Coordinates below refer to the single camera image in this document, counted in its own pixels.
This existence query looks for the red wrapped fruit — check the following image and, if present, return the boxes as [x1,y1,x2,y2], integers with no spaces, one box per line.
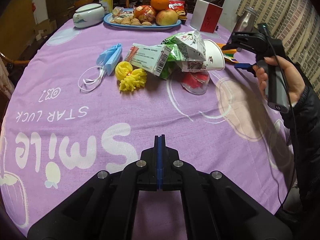
[133,5,157,23]

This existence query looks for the clear plastic cup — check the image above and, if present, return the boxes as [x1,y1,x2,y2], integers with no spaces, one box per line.
[181,71,210,95]

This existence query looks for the blue fruit plate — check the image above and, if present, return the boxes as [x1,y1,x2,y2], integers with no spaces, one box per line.
[103,8,182,31]

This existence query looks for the red white box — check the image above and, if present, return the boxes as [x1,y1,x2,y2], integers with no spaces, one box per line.
[190,0,223,33]

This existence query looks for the white paper cup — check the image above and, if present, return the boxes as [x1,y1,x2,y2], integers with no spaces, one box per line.
[181,38,226,73]

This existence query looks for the patterned curtain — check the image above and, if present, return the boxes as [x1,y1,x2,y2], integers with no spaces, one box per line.
[236,0,319,88]

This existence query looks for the steel water bottle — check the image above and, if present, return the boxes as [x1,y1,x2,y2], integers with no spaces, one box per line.
[233,7,257,32]

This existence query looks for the red snack packet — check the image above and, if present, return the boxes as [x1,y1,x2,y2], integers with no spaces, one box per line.
[169,0,188,21]

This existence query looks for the walnut pile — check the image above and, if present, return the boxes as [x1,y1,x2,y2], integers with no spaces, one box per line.
[110,8,152,26]

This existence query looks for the orange wrapper scraps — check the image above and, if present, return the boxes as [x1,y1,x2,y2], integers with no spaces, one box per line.
[217,43,239,63]

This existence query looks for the person right hand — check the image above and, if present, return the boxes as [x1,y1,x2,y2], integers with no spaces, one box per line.
[253,56,305,103]

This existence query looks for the blue face mask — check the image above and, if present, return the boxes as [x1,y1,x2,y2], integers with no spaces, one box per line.
[78,43,123,93]

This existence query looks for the white medicine box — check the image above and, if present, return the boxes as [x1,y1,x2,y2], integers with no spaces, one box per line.
[125,43,171,76]

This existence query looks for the white ceramic lidded jar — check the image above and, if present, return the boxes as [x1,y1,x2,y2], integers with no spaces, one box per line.
[73,3,105,29]

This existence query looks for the orange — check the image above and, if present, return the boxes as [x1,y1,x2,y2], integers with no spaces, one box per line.
[150,0,169,11]

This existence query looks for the green white milk carton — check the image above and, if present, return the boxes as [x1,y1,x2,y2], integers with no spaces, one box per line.
[160,30,207,80]

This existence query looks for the yellow foam fruit net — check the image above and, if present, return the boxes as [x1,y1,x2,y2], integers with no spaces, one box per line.
[115,61,147,92]

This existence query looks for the black cable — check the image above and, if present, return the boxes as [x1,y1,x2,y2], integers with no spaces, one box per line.
[257,23,301,210]

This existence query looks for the purple smile tablecloth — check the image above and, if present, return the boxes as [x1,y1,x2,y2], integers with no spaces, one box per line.
[1,21,293,234]

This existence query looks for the apple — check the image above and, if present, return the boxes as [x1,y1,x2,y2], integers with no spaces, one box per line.
[156,9,178,26]

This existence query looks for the wooden armchair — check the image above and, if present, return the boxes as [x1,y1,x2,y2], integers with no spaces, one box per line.
[1,53,30,87]

